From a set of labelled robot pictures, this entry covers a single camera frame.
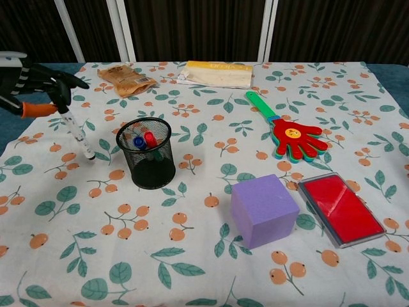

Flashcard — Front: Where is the floral print tablecloth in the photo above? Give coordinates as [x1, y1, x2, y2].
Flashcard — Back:
[0, 60, 409, 307]

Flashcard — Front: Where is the brown snack pouch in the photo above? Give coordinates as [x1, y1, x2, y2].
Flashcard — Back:
[97, 63, 158, 98]

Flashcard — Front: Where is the single white frame post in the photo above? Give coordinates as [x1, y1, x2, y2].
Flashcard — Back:
[53, 0, 86, 63]

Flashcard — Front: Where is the wide white frame post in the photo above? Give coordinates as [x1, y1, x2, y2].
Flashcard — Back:
[256, 0, 279, 63]

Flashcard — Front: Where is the red green hand clapper toy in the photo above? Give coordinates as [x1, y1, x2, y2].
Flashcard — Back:
[245, 90, 332, 163]

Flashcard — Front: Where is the yellow white zip bag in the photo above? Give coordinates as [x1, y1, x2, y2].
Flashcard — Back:
[176, 60, 254, 90]

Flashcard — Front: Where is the purple foam cube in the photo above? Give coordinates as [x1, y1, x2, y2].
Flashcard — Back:
[230, 174, 300, 250]

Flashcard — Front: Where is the teal table cover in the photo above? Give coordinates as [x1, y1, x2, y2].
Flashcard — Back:
[0, 60, 409, 156]

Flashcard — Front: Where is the black mesh pen holder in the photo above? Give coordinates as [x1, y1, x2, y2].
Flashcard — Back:
[116, 117, 177, 189]

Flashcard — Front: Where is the double white frame post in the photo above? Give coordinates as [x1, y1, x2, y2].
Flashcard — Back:
[106, 0, 137, 63]

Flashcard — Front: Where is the red ink pad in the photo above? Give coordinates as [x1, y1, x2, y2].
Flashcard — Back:
[297, 171, 387, 249]

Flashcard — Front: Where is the white marker with black cap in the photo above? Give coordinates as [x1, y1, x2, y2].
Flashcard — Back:
[57, 107, 96, 161]

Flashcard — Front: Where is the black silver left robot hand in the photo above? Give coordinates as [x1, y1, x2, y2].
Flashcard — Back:
[0, 51, 90, 120]

